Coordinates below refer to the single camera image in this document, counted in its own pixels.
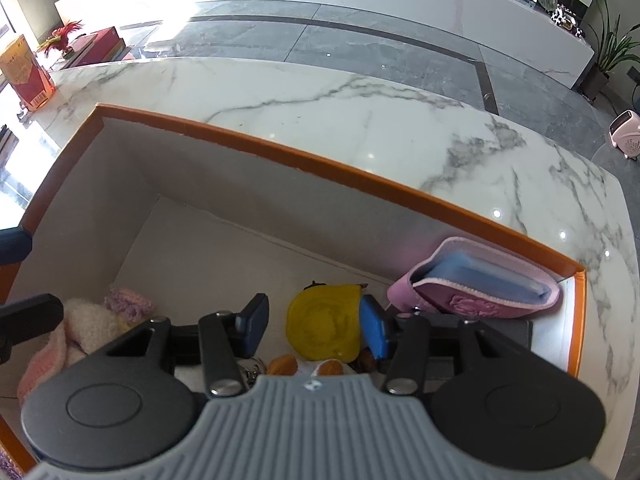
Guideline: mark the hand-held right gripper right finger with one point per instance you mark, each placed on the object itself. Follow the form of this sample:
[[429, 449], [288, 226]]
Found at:
[[372, 327]]

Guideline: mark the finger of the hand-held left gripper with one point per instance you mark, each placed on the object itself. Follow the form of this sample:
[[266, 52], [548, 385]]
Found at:
[[15, 246], [35, 317]]

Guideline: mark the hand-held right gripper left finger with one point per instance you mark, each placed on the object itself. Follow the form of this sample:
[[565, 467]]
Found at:
[[257, 325]]

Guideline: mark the brown white dog plush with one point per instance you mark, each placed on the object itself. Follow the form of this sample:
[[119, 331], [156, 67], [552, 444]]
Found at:
[[282, 364]]

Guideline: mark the orange-rimmed white box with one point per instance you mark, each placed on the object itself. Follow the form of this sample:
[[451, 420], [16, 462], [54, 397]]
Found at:
[[225, 240]]

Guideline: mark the white plush bear, pink stripes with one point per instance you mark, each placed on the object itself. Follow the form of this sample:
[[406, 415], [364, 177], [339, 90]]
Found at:
[[90, 325]]

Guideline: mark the pastel crochet flower bunch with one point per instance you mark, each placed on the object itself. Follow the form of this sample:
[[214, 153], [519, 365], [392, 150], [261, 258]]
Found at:
[[130, 302]]

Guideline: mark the pink embossed pouch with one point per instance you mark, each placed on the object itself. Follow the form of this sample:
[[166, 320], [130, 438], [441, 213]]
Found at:
[[475, 305]]

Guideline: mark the blue plastic packet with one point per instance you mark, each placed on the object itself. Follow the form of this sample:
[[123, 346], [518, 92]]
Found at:
[[480, 272]]

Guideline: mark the purple fuzzy cloth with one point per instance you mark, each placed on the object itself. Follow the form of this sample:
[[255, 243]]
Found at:
[[9, 466]]

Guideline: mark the red and gold canister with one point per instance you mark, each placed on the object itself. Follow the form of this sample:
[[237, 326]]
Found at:
[[25, 72]]

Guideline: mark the red feather ornament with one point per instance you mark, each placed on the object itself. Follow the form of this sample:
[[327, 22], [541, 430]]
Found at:
[[62, 40]]

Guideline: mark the dark red box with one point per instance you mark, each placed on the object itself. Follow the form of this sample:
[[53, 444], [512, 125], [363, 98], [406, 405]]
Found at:
[[97, 45]]

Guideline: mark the pink fan heater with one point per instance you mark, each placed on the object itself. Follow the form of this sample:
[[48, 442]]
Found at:
[[627, 132]]

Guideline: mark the cow figurine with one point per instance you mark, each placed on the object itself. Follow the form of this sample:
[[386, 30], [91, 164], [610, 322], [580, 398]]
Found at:
[[567, 19]]

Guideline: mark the potted plant in black pot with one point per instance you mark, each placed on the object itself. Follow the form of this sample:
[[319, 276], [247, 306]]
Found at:
[[612, 45]]

